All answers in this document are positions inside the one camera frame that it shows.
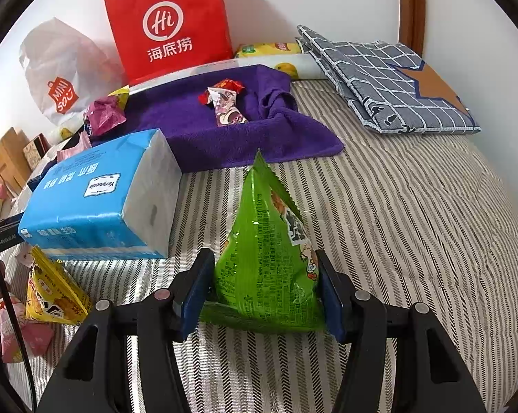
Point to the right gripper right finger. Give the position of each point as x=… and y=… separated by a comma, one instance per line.
x=430, y=373

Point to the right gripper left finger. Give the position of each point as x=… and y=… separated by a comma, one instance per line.
x=92, y=374

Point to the red white gummy bag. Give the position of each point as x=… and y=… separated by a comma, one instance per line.
x=36, y=336

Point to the yellow snack bag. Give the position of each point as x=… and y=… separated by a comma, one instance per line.
x=52, y=293

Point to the pink panda snack bag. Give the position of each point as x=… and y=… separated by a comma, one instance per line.
x=83, y=144

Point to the green snack bag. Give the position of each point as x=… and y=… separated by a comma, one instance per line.
x=266, y=278

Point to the pink white stick packet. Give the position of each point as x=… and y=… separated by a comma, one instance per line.
x=225, y=107

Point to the decorated book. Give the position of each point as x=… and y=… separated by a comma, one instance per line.
x=35, y=150

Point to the blue tissue pack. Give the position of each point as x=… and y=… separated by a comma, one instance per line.
x=112, y=201

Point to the magenta snack bag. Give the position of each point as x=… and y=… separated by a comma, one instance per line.
x=104, y=115

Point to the striped grey bed quilt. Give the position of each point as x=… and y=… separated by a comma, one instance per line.
x=410, y=219

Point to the white Miniso plastic bag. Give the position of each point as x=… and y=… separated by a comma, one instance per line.
x=66, y=71

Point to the purple towel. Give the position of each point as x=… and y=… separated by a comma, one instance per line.
x=287, y=135

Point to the small red snack packet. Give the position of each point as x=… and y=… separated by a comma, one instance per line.
x=228, y=84

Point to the red Haidilao paper bag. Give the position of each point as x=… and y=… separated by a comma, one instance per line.
x=157, y=37

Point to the grey checked folded cloth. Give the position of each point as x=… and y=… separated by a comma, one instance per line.
x=389, y=87

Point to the yellow lemon tea pack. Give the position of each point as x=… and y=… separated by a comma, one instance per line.
x=267, y=49

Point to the brown wooden door frame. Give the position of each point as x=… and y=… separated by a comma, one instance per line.
x=412, y=24

